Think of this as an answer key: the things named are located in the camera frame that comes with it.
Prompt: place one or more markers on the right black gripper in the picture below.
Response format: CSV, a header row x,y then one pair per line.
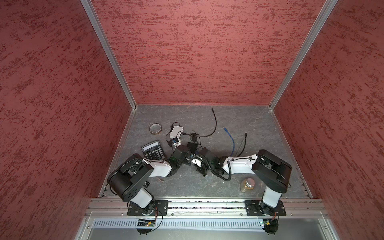
x,y
203,172

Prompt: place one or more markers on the black ribbed network switch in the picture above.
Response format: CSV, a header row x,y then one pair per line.
x,y
193,148

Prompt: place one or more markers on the white network switch box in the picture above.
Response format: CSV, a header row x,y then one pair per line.
x,y
176,132

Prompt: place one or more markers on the black power adapter with cable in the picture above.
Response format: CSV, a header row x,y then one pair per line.
x,y
206,129

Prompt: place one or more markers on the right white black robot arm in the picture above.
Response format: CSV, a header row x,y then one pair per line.
x,y
271,170

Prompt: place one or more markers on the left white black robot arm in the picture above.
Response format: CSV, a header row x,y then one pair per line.
x,y
129,179

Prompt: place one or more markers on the black desk calculator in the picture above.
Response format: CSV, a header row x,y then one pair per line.
x,y
154,151

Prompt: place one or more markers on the brown tape roll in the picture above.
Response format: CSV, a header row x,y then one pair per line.
x,y
155,128

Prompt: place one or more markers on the amber glass jar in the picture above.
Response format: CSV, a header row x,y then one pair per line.
x,y
247,185

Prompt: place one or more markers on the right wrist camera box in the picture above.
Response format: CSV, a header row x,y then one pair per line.
x,y
197,162

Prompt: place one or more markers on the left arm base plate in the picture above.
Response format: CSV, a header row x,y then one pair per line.
x,y
155,207

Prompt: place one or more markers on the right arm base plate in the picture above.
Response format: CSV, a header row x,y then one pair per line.
x,y
257,208

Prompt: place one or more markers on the aluminium front rail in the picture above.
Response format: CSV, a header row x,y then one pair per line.
x,y
228,208

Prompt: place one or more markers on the white slotted cable duct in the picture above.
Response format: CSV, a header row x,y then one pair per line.
x,y
191,224

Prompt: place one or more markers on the left metal frame post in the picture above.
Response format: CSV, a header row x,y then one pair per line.
x,y
97,26

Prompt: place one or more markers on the metal frame post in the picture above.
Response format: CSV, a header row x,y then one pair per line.
x,y
317,26
97,26

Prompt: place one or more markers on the right metal frame post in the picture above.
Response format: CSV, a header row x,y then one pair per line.
x,y
317,26

